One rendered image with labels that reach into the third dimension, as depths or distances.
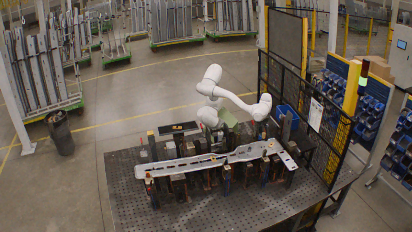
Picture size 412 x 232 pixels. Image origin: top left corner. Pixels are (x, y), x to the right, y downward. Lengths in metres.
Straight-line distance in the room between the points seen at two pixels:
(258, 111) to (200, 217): 1.00
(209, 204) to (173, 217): 0.35
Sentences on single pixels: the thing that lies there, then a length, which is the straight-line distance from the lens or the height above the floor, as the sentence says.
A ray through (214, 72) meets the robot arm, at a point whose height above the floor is 1.60.
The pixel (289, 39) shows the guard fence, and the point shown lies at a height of 1.48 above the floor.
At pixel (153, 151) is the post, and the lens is 2.61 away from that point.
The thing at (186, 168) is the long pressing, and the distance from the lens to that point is 2.33.
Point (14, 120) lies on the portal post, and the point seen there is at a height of 0.73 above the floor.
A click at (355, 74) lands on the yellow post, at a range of 2.11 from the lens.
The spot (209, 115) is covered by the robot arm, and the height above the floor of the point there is 1.03.
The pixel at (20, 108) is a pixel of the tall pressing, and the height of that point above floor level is 0.56.
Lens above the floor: 2.53
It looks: 31 degrees down
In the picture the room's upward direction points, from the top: 2 degrees counter-clockwise
